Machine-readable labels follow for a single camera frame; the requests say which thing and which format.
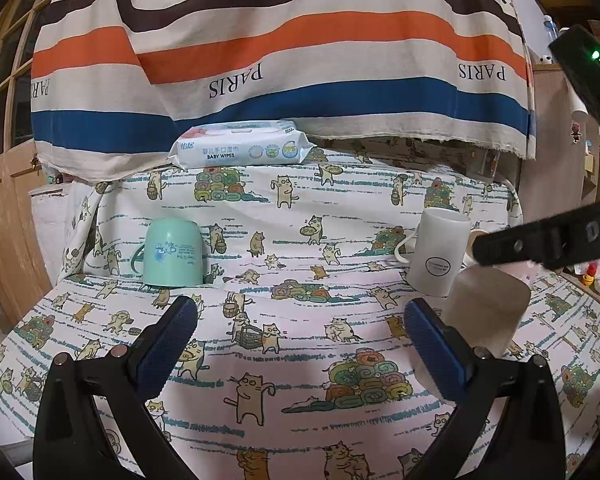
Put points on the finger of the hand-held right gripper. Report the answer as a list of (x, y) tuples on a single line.
[(515, 246)]

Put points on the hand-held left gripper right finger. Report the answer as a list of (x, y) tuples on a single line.
[(435, 347)]

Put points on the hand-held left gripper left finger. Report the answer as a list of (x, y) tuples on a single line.
[(162, 347)]

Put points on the white cup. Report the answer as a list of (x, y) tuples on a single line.
[(437, 252)]

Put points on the mint green cup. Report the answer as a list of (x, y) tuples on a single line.
[(172, 255)]

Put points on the small colourful toy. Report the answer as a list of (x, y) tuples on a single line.
[(596, 277)]

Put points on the beige flat sheet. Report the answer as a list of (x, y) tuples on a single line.
[(487, 305)]

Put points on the cat print blanket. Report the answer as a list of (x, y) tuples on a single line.
[(300, 320)]

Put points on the clear water bottle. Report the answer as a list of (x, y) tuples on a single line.
[(550, 30)]

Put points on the wooden door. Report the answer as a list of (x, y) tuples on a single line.
[(7, 210)]

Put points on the baby wipes pack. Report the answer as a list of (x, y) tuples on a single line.
[(235, 147)]

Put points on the striped cloth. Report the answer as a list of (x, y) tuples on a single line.
[(280, 40)]

